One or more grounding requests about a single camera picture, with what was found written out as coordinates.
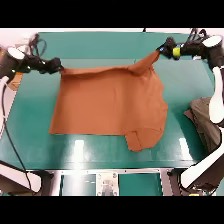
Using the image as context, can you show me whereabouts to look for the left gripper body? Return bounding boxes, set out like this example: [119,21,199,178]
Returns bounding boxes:
[43,56,65,75]

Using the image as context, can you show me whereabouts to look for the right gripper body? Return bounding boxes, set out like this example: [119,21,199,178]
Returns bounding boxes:
[159,36,180,60]

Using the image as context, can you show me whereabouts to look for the orange T-shirt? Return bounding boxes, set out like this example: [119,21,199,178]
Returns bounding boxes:
[48,49,169,153]

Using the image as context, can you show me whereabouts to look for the olive grey garment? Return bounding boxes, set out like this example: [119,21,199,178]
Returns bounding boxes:
[184,96,224,155]

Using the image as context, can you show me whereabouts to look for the black cable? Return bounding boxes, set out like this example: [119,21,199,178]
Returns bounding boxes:
[0,77,35,195]
[28,32,48,60]

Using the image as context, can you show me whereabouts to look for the silver frame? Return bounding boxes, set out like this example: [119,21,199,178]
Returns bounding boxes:
[42,167,175,197]

